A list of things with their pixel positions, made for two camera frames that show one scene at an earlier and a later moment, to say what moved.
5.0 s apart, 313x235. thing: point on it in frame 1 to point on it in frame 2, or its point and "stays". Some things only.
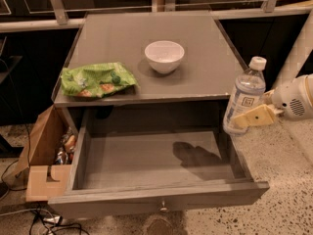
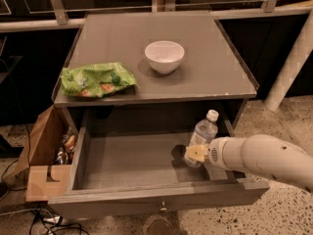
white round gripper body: x=290 y=99 to x=215 y=154
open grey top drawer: x=134 y=173 stays
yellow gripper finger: x=259 y=116 to x=198 y=152
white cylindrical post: x=297 y=53 stays
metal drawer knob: x=163 y=209 stays
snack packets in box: x=66 y=153 stays
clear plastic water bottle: x=245 y=95 to x=203 y=134
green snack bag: x=98 y=79 stays
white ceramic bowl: x=164 y=56 stays
